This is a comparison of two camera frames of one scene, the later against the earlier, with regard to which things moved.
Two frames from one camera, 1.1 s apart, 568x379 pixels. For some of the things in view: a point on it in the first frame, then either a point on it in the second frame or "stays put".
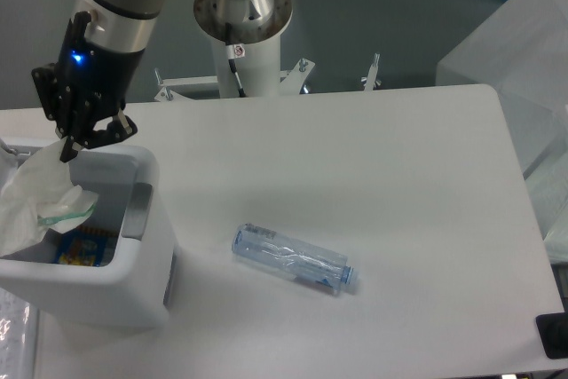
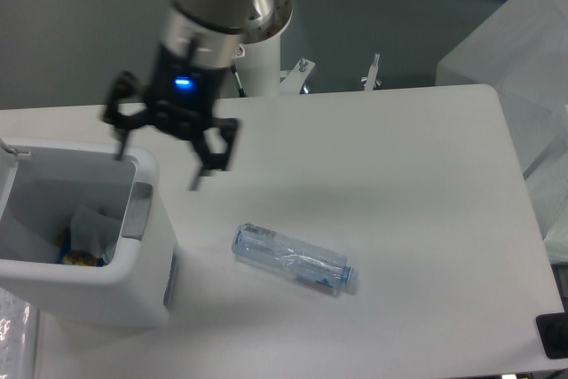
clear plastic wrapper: [39, 194] to [93, 232]
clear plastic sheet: [19, 337] stays put
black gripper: [98, 79] to [181, 99]
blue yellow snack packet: [85, 247] stays put
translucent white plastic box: [521, 51] stays put
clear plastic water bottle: [298, 258] stays put
